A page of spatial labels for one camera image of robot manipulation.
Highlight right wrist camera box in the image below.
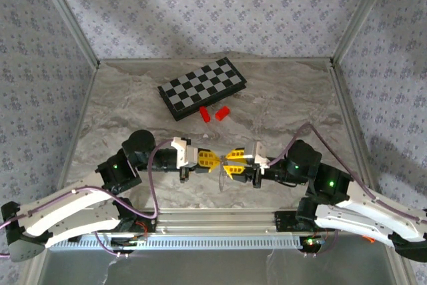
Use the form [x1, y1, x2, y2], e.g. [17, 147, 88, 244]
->
[244, 140, 270, 170]

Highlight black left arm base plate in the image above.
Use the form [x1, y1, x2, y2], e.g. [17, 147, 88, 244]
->
[116, 211, 157, 233]

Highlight short red toy brick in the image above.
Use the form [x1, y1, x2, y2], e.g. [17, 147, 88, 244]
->
[214, 105, 231, 121]

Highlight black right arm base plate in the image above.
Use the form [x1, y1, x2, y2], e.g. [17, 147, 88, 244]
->
[274, 210, 321, 232]

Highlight small circuit board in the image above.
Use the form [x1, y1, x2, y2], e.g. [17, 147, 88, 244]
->
[111, 236, 147, 250]
[300, 236, 324, 250]

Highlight grey slotted cable duct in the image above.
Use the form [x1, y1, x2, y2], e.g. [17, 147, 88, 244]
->
[49, 234, 303, 252]

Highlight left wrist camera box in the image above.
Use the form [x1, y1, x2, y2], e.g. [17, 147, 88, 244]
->
[170, 137, 198, 168]

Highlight black grey chessboard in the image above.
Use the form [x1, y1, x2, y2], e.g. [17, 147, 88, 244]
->
[157, 57, 248, 121]

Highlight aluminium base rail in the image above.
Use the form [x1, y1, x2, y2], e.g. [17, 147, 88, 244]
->
[116, 207, 334, 236]

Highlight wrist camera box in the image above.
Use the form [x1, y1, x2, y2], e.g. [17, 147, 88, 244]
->
[170, 137, 198, 168]
[244, 140, 270, 170]

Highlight aluminium frame post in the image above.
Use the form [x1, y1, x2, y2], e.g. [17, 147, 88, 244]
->
[33, 0, 101, 67]
[330, 0, 398, 65]

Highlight aluminium side rail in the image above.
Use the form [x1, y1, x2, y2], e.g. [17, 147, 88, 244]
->
[328, 61, 378, 192]
[58, 61, 101, 186]

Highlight grey metal sheet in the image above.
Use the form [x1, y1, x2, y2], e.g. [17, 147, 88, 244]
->
[36, 250, 401, 285]

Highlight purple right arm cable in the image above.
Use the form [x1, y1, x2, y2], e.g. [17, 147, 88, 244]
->
[266, 123, 427, 258]

